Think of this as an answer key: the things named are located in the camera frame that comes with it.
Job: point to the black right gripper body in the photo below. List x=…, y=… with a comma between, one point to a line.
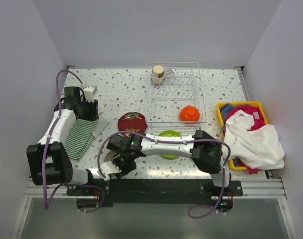
x=124, y=164

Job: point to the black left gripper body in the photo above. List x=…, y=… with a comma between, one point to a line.
x=88, y=109

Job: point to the brown patterned bowl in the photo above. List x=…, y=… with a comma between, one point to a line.
x=110, y=155

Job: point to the red floral plate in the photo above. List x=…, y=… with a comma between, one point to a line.
x=132, y=122

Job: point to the lime green plate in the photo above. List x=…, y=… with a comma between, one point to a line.
x=170, y=133

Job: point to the clear wire dish rack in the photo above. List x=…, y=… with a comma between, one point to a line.
x=166, y=100

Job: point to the beige steel cup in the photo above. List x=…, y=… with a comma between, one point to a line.
x=158, y=74

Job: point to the orange bowl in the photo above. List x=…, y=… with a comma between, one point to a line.
x=189, y=114

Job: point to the clear glass cup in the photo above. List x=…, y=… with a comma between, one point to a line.
x=169, y=74

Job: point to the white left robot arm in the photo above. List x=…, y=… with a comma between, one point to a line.
x=48, y=160

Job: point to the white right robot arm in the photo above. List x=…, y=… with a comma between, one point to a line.
x=200, y=147

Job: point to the green white striped cloth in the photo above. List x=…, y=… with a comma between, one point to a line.
x=81, y=135

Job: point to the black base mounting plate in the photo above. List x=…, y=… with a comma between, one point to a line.
x=153, y=191

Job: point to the yellow plastic basket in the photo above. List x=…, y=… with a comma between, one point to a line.
x=254, y=103

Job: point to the blue cloth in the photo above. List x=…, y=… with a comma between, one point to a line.
x=225, y=110

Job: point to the white towel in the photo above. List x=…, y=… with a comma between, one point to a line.
x=259, y=149

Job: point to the pink cloth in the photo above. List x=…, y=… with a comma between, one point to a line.
x=259, y=122

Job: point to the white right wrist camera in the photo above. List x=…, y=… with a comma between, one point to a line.
x=107, y=169

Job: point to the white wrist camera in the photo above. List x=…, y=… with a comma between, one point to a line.
x=89, y=92
x=107, y=169

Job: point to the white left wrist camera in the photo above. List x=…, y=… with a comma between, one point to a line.
x=89, y=92

